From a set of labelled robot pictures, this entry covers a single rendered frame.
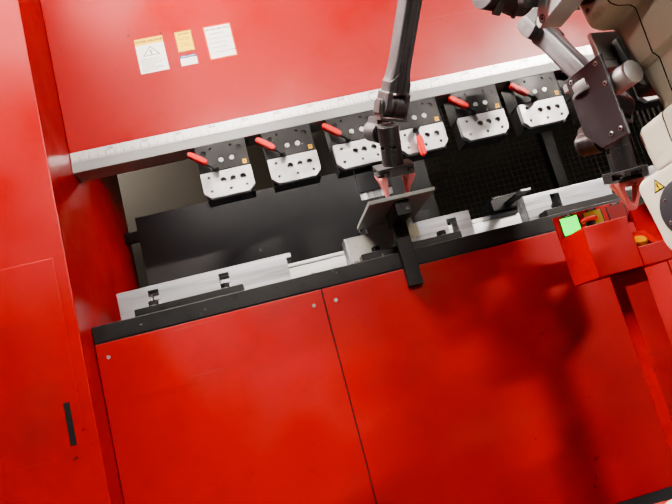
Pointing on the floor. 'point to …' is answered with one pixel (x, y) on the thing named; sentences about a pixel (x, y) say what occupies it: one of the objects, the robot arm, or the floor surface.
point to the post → (552, 159)
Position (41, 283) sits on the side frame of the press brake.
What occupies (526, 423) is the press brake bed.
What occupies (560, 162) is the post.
